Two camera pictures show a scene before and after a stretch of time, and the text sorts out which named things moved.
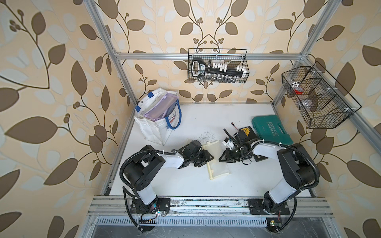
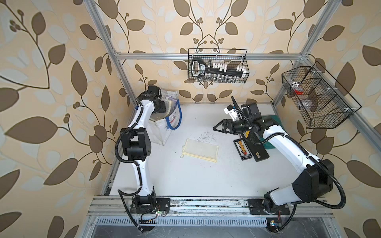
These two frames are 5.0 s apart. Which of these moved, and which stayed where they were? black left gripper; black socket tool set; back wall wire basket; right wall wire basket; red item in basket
Moved: black left gripper
Stayed: back wall wire basket; red item in basket; right wall wire basket; black socket tool set
